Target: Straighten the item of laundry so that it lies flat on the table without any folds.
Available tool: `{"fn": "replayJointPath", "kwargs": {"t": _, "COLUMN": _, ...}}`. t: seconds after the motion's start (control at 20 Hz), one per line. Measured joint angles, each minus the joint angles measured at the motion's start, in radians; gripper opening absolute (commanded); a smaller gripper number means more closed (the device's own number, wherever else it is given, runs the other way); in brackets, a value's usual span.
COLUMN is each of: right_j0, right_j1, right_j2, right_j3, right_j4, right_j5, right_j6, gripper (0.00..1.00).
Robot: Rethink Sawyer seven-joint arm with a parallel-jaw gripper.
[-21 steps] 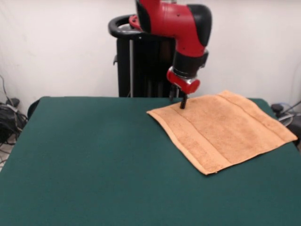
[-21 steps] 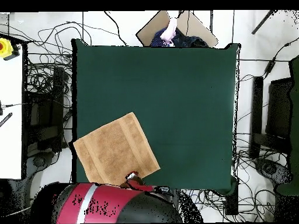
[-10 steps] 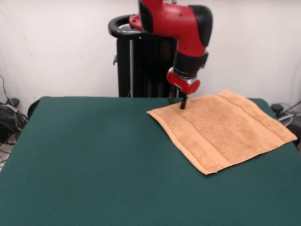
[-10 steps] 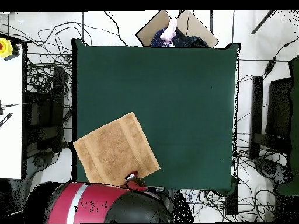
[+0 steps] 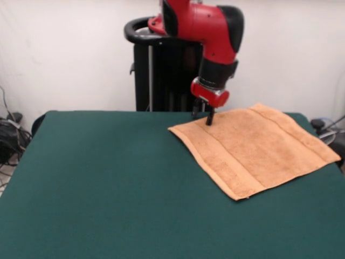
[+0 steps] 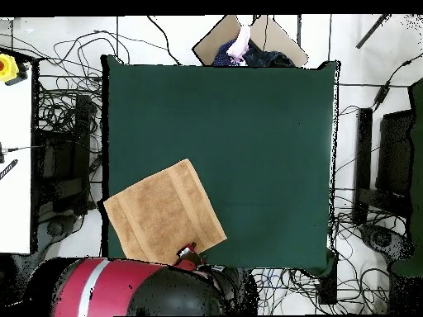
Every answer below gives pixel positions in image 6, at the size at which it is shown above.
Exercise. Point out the orange terry towel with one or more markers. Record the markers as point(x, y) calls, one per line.
point(165, 211)

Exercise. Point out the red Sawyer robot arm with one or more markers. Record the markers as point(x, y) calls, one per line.
point(132, 290)

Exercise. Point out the dark green tablecloth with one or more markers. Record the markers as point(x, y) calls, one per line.
point(248, 132)

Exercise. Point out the black equipment rack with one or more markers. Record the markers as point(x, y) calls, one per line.
point(81, 148)
point(395, 152)

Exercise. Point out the white desk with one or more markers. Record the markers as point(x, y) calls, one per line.
point(15, 165)

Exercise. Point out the dark blue garment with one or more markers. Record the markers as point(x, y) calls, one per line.
point(264, 57)

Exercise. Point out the cardboard box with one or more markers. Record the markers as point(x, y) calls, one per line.
point(211, 43)

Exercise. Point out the pale pink garment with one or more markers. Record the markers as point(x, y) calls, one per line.
point(239, 46)

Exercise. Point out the green covered side table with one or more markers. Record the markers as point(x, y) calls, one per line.
point(417, 165)

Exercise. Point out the black power adapter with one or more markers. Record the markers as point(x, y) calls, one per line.
point(380, 95)

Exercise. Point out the yellow emergency stop button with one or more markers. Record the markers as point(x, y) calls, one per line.
point(6, 67)

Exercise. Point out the black rod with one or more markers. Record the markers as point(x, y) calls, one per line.
point(371, 31)

